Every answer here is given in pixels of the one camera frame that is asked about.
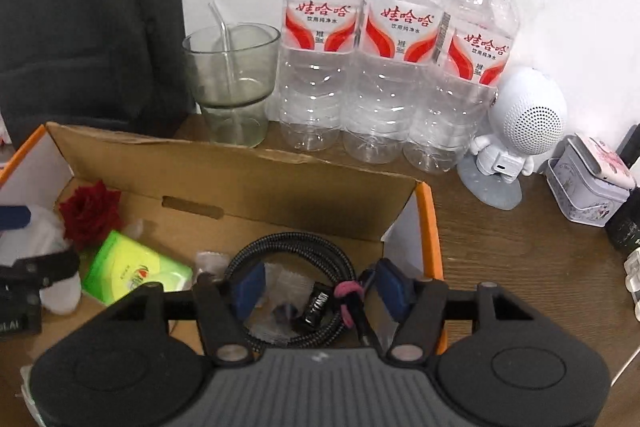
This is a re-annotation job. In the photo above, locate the red fabric rose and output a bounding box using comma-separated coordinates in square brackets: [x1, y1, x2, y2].
[58, 180, 122, 251]

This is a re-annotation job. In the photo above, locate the green tissue packet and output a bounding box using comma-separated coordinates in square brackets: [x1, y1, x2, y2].
[82, 231, 193, 306]

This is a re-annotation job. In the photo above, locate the red orange cardboard box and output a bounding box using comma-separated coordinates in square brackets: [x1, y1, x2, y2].
[0, 120, 446, 427]

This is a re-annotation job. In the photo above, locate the white power strip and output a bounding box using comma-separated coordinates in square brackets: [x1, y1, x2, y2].
[624, 248, 640, 322]

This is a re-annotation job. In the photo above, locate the right water bottle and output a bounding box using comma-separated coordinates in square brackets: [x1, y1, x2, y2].
[404, 0, 521, 172]

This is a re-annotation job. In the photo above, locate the water bottle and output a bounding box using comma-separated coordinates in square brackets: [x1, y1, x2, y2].
[404, 0, 521, 172]
[343, 0, 445, 165]
[277, 0, 363, 152]

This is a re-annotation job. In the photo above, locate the small floral tin box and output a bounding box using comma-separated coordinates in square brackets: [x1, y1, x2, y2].
[544, 132, 637, 228]

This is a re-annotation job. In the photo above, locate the white astronaut speaker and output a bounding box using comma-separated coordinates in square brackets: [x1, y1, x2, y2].
[457, 66, 567, 210]

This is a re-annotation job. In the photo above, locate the black paper shopping bag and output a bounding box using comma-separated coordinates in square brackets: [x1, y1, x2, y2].
[1, 0, 193, 144]

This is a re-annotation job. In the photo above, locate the glass cup with straw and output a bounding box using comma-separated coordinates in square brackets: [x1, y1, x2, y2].
[182, 0, 281, 147]

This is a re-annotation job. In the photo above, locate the middle water bottle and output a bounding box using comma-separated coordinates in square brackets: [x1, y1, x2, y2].
[343, 0, 445, 165]

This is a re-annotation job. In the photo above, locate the left water bottle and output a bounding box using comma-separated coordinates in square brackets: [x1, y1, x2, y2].
[277, 0, 363, 152]

